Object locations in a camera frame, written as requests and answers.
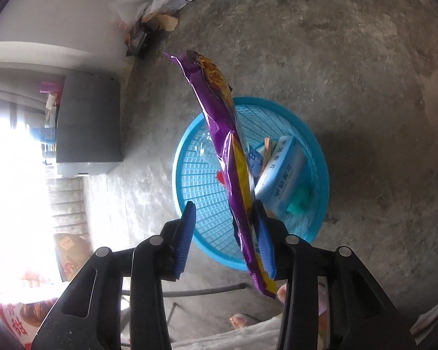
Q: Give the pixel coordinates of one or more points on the orange wrapper strip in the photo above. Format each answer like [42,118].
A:
[267,149]

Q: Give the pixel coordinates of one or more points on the dark snack wrapper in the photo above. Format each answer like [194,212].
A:
[137,43]

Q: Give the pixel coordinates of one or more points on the purple yellow snack bag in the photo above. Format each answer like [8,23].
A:
[219,124]

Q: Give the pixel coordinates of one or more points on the red printed plastic bag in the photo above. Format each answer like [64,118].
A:
[168,0]

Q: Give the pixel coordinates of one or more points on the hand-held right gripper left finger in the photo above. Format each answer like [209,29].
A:
[185,242]

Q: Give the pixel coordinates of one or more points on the white plastic bag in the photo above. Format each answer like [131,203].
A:
[131,7]

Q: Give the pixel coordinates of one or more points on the white fleece garment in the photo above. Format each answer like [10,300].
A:
[226,339]

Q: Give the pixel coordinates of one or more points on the grey metal table bar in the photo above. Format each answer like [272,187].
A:
[197,291]

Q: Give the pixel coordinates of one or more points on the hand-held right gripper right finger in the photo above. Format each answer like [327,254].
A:
[264,242]

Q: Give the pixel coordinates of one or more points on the grey cabinet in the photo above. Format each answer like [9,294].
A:
[87,124]

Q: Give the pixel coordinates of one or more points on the red white plastic wrapper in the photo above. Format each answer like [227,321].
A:
[25,317]

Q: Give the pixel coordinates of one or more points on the teal plastic bag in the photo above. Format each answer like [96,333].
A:
[299,198]

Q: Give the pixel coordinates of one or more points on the table with patterned cloth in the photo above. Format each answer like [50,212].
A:
[71,251]

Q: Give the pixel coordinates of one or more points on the blue white small packet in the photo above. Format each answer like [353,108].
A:
[254,160]

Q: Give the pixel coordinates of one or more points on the blue plastic basket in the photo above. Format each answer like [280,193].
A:
[204,197]

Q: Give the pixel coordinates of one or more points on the tan paper scrap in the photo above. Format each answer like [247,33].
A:
[167,23]

